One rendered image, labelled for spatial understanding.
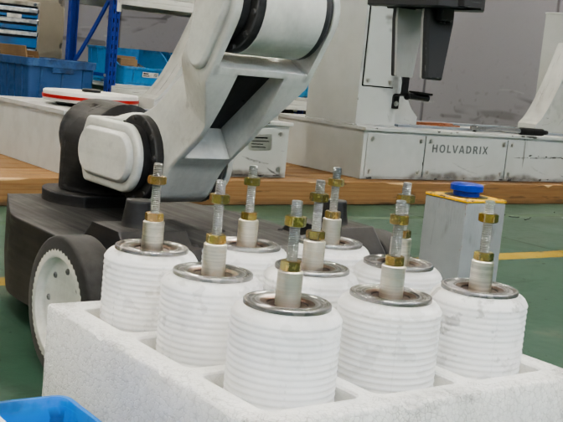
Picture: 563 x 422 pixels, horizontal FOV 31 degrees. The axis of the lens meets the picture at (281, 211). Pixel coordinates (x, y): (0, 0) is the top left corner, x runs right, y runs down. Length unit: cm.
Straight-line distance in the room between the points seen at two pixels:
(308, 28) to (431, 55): 58
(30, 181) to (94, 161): 118
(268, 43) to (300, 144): 249
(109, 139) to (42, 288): 33
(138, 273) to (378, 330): 26
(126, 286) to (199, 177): 65
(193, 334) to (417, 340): 20
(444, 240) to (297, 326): 45
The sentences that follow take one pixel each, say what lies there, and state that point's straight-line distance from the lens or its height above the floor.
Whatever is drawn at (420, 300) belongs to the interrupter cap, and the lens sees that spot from 94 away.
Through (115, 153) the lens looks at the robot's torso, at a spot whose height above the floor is 29.
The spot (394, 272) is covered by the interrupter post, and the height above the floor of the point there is 28.
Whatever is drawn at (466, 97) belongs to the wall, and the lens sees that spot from 779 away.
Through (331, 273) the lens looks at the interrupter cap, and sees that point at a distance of 100.
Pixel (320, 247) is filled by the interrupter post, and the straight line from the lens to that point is 102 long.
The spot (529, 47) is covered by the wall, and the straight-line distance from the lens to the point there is 743.
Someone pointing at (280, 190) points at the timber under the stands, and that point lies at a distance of 334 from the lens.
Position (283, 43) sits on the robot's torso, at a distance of 146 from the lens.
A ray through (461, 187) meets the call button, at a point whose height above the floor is 33.
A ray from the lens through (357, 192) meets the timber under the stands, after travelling 355.
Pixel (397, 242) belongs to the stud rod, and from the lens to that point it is 93.
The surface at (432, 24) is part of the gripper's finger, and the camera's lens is 90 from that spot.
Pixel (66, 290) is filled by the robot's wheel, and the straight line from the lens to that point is 141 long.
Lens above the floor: 45
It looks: 8 degrees down
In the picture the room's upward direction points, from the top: 5 degrees clockwise
